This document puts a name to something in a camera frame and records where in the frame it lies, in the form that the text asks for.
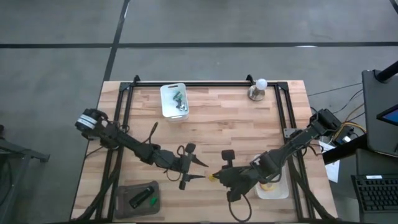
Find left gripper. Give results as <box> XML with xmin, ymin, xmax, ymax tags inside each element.
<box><xmin>155</xmin><ymin>143</ymin><xmax>210</xmax><ymax>191</ymax></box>

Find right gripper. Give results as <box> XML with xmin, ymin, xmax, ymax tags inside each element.
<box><xmin>214</xmin><ymin>149</ymin><xmax>259</xmax><ymax>203</ymax></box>

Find black stapler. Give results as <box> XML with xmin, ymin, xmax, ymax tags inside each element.
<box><xmin>128</xmin><ymin>185</ymin><xmax>155</xmax><ymax>210</ymax></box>

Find black staple remover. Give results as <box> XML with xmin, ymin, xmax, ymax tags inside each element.
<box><xmin>175</xmin><ymin>99</ymin><xmax>189</xmax><ymax>113</ymax></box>

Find white plastic bin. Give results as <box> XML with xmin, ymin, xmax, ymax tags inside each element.
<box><xmin>159</xmin><ymin>82</ymin><xmax>190</xmax><ymax>123</ymax></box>
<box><xmin>252</xmin><ymin>153</ymin><xmax>290</xmax><ymax>200</ymax></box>

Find grey tray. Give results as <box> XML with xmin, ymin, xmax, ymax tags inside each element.
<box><xmin>114</xmin><ymin>180</ymin><xmax>162</xmax><ymax>220</ymax></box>

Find white light bulb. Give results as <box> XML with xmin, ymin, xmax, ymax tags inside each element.
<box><xmin>255</xmin><ymin>78</ymin><xmax>269</xmax><ymax>91</ymax></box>

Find white paper sheet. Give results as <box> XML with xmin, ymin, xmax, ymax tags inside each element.
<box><xmin>318</xmin><ymin>141</ymin><xmax>341</xmax><ymax>184</ymax></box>

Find black desk bar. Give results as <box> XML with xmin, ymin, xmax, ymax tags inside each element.
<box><xmin>321</xmin><ymin>133</ymin><xmax>368</xmax><ymax>165</ymax></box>

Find black keyboard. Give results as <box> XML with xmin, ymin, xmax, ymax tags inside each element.
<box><xmin>351</xmin><ymin>174</ymin><xmax>398</xmax><ymax>216</ymax></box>

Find grey monitor stand panel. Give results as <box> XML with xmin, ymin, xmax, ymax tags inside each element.
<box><xmin>361</xmin><ymin>69</ymin><xmax>398</xmax><ymax>159</ymax></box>

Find black stand legs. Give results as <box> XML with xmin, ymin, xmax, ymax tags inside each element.
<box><xmin>0</xmin><ymin>124</ymin><xmax>51</xmax><ymax>216</ymax></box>

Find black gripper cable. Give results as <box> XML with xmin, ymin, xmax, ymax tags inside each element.
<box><xmin>164</xmin><ymin>169</ymin><xmax>183</xmax><ymax>183</ymax></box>
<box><xmin>228</xmin><ymin>192</ymin><xmax>253</xmax><ymax>223</ymax></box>

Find dark cable with plug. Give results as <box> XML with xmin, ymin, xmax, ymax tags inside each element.
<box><xmin>141</xmin><ymin>121</ymin><xmax>159</xmax><ymax>144</ymax></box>

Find metal bracket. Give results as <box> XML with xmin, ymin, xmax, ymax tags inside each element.
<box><xmin>283</xmin><ymin>128</ymin><xmax>301</xmax><ymax>139</ymax></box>

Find black table frame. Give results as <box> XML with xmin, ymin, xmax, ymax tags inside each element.
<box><xmin>70</xmin><ymin>74</ymin><xmax>340</xmax><ymax>223</ymax></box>

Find electronics box with wires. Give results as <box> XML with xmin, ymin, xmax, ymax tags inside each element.
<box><xmin>333</xmin><ymin>123</ymin><xmax>367</xmax><ymax>146</ymax></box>

